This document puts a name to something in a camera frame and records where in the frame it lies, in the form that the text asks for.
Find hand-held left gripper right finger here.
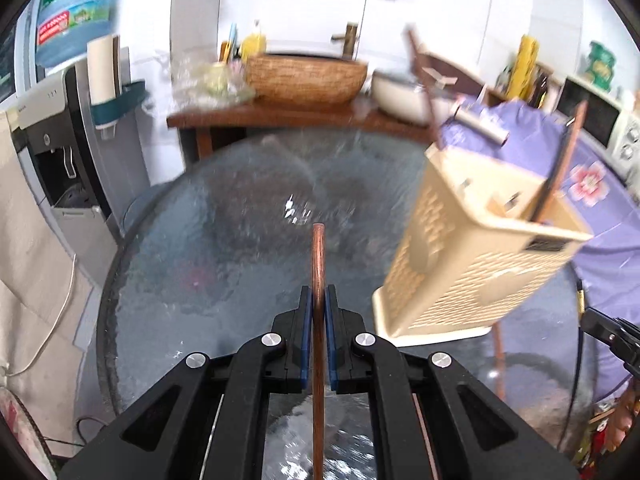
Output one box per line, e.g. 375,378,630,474
324,285,581,480

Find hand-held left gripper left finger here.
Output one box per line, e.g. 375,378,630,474
57,285,316,480

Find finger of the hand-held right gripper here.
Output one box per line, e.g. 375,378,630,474
581,307,640,378

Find brown wooden chopstick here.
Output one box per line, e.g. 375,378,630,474
406,27,446,151
535,101,588,223
311,223,327,480
492,325,506,401

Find beige perforated utensil holder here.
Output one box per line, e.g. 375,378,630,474
372,147,593,347

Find purple floral cloth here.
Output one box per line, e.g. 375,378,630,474
440,100,640,411

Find round glass table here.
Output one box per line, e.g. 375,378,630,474
96,127,616,480

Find white microwave oven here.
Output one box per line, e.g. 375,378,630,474
555,75,640,183

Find wooden counter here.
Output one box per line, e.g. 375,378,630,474
166,97,436,161

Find white paper roll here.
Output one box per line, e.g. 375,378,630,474
450,107,510,145

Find woven basket sink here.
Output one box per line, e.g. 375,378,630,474
244,55,370,107

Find green instant noodle cups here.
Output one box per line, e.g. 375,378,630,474
585,41,618,92

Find clear plastic bag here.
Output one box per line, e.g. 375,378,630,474
170,52,256,108

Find yellow wrap roll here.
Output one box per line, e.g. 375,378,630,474
510,35,540,106

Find beige cloth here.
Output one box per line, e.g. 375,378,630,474
0,110,96,391

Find yellow soap dispenser bottle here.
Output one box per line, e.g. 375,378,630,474
240,20,268,63

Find teal cup holder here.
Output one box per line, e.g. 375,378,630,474
90,80,147,133

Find round cushioned stool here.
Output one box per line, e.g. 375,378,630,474
0,385,58,480

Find bronze faucet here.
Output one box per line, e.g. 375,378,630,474
331,22,360,61

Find grey water dispenser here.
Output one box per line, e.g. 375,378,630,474
17,47,151,226

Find blue water jug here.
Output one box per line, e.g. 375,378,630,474
35,0,123,68

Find white power cable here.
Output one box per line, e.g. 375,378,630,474
0,255,78,378

